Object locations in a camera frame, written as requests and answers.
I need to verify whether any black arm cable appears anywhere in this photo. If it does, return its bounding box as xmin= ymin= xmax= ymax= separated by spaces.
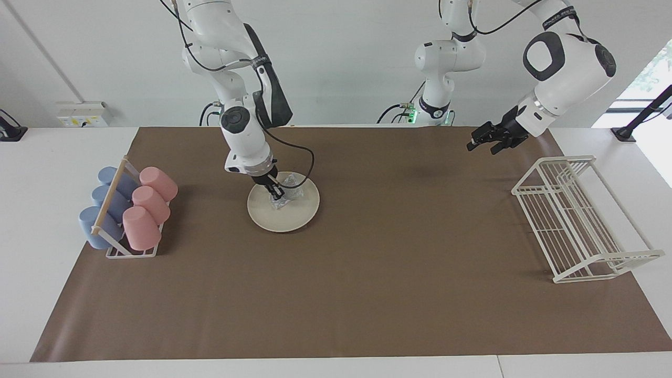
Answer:
xmin=467 ymin=0 xmax=544 ymax=36
xmin=157 ymin=0 xmax=316 ymax=190

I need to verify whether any black table clamp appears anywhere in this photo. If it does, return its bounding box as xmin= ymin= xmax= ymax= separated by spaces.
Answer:
xmin=0 ymin=109 xmax=28 ymax=141

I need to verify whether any bright window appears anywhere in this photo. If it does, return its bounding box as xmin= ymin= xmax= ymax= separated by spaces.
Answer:
xmin=614 ymin=39 xmax=672 ymax=113

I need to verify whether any blue plastic cup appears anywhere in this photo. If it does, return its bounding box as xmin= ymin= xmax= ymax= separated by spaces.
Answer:
xmin=91 ymin=185 xmax=132 ymax=221
xmin=98 ymin=166 xmax=138 ymax=199
xmin=79 ymin=206 xmax=124 ymax=250

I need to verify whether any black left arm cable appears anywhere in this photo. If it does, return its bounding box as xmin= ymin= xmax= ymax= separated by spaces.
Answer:
xmin=467 ymin=0 xmax=544 ymax=36

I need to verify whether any cream round plate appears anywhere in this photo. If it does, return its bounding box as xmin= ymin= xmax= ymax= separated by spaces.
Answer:
xmin=247 ymin=171 xmax=320 ymax=233

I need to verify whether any brown table mat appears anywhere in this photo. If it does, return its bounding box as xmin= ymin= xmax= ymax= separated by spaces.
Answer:
xmin=30 ymin=126 xmax=672 ymax=363

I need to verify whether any black right base cable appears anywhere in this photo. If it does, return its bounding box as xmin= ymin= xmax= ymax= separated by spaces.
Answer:
xmin=198 ymin=101 xmax=221 ymax=127

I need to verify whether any white wire dish rack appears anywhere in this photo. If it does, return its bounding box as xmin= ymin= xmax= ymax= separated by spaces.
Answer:
xmin=511 ymin=155 xmax=665 ymax=284

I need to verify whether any white wall power strip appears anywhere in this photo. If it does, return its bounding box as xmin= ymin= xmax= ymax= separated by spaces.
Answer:
xmin=57 ymin=101 xmax=112 ymax=128

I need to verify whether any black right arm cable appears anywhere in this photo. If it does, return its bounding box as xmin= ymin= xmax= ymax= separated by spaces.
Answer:
xmin=157 ymin=0 xmax=316 ymax=190

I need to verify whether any white cup holder rack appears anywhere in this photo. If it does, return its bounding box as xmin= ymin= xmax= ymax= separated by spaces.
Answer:
xmin=91 ymin=155 xmax=171 ymax=259

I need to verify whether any clear plastic bag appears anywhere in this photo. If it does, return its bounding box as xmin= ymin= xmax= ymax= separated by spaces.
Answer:
xmin=268 ymin=175 xmax=305 ymax=211

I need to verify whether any pink plastic cup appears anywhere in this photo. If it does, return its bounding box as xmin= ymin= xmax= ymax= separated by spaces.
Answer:
xmin=122 ymin=206 xmax=162 ymax=251
xmin=139 ymin=166 xmax=179 ymax=203
xmin=132 ymin=186 xmax=171 ymax=225

